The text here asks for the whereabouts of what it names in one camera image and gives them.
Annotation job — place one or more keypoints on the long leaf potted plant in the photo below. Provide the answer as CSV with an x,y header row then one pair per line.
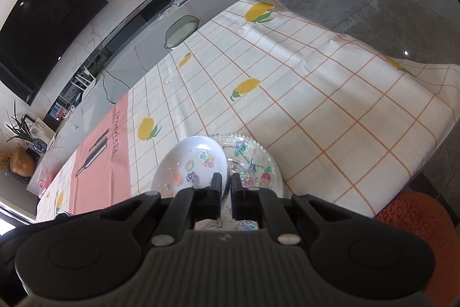
x,y
21,130

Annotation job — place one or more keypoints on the orange round stool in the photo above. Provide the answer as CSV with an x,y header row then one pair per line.
x,y
424,220

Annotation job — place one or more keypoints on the small white sticker plate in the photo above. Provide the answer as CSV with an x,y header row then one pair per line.
x,y
194,156

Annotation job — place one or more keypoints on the lemon print checked tablecloth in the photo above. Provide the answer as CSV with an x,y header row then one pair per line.
x,y
323,94

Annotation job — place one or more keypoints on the pink printed placemat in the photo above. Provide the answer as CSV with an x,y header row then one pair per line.
x,y
97,177

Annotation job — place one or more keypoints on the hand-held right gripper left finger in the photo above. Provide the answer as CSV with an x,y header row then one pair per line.
x,y
215,186

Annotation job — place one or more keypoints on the round grey stool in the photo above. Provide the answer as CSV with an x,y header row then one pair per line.
x,y
179,30

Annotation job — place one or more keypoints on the brown round ornament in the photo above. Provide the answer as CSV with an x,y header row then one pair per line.
x,y
22,163

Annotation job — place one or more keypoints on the grey TV cabinet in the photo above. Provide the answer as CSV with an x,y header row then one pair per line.
x,y
143,51

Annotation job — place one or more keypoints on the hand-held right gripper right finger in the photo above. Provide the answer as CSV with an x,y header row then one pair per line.
x,y
237,186

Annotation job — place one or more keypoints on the clear glass plate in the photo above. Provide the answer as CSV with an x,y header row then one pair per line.
x,y
258,163

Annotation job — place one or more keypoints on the black television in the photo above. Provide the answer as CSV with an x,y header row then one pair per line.
x,y
46,23

